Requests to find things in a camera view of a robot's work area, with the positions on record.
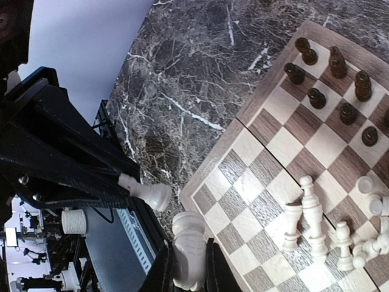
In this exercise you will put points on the white slotted cable duct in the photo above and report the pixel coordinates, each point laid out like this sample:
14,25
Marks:
138,239

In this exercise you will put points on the wooden chess board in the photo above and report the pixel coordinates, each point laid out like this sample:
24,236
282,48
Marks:
322,111

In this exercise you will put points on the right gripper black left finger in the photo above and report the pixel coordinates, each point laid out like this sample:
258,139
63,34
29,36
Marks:
161,274

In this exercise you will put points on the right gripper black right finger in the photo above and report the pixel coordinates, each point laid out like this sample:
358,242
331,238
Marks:
218,275

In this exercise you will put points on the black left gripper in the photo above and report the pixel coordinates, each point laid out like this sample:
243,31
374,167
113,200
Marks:
51,156

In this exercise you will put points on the white rook corner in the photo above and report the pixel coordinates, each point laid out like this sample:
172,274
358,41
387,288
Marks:
157,196

